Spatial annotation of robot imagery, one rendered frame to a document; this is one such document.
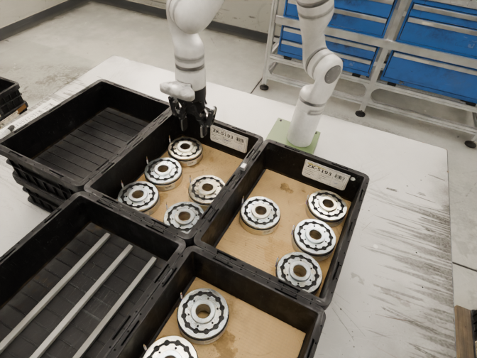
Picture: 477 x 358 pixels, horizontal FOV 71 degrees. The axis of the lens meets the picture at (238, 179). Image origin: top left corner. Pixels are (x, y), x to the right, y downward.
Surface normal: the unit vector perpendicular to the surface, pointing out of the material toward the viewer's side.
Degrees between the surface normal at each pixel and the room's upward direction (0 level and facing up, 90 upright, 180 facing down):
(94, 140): 0
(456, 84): 90
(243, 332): 0
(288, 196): 0
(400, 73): 90
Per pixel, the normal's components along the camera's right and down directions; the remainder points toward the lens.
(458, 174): 0.07, -0.69
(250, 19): -0.38, 0.65
